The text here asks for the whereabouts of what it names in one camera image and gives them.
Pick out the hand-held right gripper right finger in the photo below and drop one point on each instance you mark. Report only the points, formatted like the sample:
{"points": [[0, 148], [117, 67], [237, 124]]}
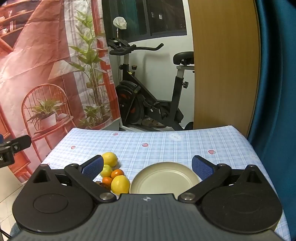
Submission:
{"points": [[203, 168]]}

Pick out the blue curtain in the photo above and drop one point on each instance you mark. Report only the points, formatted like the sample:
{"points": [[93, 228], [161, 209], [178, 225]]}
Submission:
{"points": [[277, 92]]}

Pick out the yellow lemon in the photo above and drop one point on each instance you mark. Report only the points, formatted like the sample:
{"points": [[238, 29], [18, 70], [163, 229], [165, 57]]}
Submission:
{"points": [[120, 185], [110, 158]]}

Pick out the dark window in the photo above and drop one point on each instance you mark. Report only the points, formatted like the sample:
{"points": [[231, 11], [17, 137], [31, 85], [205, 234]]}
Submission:
{"points": [[161, 16]]}

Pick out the dark purple mangosteen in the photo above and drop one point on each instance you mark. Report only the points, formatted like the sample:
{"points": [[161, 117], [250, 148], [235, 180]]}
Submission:
{"points": [[101, 184]]}

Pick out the beige round plate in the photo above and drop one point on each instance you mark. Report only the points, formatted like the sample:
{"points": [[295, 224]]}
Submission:
{"points": [[165, 178]]}

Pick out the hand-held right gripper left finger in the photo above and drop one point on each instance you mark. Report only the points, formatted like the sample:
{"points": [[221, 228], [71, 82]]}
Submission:
{"points": [[93, 167]]}

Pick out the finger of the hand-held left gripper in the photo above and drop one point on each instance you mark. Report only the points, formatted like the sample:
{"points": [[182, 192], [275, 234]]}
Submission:
{"points": [[19, 142]]}

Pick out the yellow-green apple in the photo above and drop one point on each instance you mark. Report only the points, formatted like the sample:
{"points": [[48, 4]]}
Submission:
{"points": [[106, 171]]}

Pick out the wooden board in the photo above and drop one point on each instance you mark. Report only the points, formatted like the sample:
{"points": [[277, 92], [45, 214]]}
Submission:
{"points": [[224, 69]]}

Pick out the black exercise bike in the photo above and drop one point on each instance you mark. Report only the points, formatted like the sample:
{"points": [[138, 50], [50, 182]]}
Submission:
{"points": [[136, 99]]}

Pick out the printed wall tapestry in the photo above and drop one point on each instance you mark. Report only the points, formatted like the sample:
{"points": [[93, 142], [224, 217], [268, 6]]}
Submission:
{"points": [[46, 69]]}

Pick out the blue checked tablecloth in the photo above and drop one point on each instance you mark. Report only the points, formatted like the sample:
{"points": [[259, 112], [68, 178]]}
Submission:
{"points": [[161, 148]]}

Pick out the orange mandarin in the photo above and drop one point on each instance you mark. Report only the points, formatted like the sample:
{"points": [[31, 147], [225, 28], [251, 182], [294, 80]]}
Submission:
{"points": [[118, 173], [107, 180]]}

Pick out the white cloth cap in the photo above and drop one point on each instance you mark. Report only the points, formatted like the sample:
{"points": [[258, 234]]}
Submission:
{"points": [[120, 23]]}

